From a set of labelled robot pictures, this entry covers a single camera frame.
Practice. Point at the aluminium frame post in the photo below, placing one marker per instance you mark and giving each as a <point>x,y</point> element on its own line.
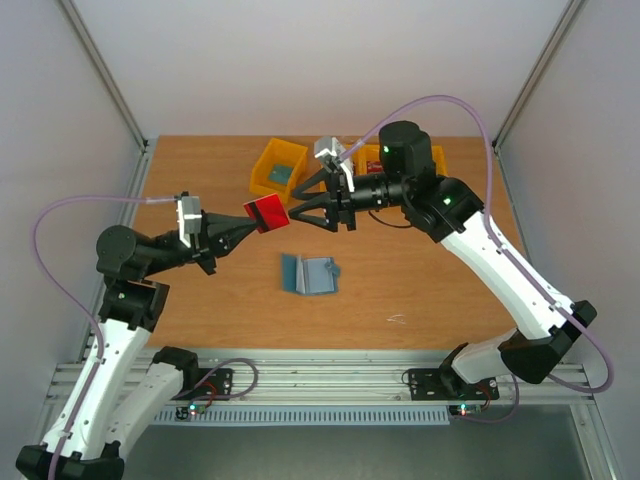
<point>559,33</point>
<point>98,63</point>

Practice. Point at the yellow bin with black card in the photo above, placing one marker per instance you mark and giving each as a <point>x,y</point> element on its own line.
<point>350,152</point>

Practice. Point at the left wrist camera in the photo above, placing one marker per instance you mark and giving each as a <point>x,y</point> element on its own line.
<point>189,218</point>

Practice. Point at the blue card holder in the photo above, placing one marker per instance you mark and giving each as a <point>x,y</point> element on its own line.
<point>309,276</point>

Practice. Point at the left aluminium frame post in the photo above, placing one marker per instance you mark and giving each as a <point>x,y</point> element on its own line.
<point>98,63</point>

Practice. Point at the yellow bin with red card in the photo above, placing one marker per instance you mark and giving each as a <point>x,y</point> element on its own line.
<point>363,155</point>

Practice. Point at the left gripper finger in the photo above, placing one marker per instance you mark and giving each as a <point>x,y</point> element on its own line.
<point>216,221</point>
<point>226,237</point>

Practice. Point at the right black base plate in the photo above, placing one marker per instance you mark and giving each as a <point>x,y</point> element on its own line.
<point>426,384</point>

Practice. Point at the aluminium rail base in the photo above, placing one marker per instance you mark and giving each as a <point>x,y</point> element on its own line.
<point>332,377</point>

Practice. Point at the single yellow bin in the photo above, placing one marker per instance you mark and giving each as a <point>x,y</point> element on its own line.
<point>283,152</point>

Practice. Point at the grey slotted cable duct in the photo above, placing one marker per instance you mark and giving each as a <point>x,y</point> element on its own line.
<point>273,416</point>

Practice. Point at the right aluminium frame post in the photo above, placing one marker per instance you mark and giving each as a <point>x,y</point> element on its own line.
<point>559,33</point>

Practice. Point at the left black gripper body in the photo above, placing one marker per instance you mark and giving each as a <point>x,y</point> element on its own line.
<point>203,248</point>

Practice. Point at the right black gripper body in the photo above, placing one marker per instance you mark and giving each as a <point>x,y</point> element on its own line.
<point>341,201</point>

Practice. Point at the teal credit card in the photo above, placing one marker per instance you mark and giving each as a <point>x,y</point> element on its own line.
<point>280,174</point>

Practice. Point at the yellow bin with blue card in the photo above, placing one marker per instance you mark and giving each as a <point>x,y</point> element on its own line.
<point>439,160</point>

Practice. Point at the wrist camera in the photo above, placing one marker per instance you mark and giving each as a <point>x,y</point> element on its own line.
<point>343,176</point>
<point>189,218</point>

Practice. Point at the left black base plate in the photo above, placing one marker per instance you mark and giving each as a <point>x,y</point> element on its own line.
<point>218,384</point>

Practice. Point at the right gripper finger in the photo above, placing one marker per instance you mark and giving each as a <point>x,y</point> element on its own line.
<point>315,211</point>
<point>303,191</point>

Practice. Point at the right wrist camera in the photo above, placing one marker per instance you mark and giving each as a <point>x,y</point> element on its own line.
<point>343,176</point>

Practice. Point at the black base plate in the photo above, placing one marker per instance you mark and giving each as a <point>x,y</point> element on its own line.
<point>218,384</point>
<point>426,384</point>

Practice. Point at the red credit card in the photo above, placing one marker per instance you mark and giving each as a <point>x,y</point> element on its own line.
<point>267,212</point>

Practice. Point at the red card in bin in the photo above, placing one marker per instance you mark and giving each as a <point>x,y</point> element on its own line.
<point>374,167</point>

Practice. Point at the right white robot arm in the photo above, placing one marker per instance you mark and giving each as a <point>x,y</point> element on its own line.
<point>547,323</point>

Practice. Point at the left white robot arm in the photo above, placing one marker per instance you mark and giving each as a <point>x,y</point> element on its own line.
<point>98,426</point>

